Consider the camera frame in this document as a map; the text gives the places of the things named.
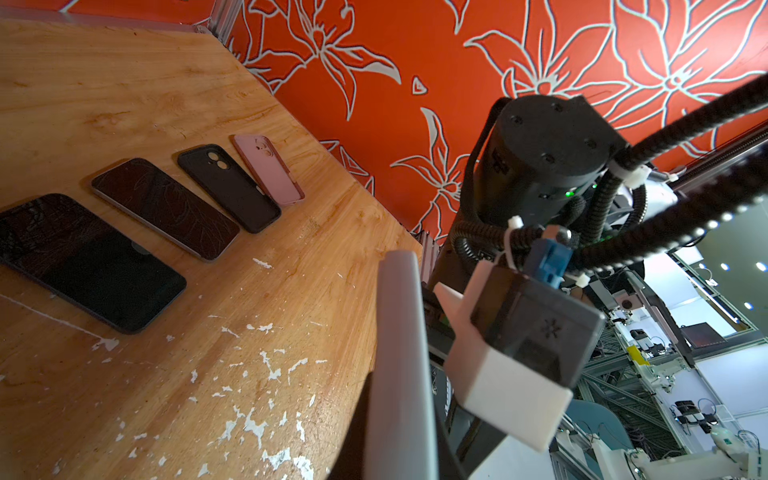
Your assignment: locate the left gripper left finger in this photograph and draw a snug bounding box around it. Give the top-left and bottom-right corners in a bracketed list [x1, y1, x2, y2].
[327, 374, 372, 480]

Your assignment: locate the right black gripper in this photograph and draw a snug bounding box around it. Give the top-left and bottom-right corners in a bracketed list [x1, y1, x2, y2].
[422, 285, 506, 474]

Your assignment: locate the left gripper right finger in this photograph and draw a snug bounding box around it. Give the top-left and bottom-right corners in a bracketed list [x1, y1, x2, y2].
[435, 414, 467, 480]

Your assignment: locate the phone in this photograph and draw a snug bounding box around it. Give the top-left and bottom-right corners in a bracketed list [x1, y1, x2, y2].
[1, 193, 187, 334]
[90, 158, 240, 262]
[363, 250, 439, 479]

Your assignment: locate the pink phone case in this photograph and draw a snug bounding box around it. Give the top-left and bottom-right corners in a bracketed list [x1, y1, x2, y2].
[232, 134, 305, 206]

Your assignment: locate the dark phone case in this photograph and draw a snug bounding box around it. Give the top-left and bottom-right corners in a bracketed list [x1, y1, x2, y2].
[177, 144, 282, 234]

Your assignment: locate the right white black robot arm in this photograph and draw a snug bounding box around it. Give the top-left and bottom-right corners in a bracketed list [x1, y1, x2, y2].
[421, 76, 767, 479]

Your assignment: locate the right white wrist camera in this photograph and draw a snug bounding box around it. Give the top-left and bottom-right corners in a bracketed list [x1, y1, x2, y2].
[434, 238, 606, 451]

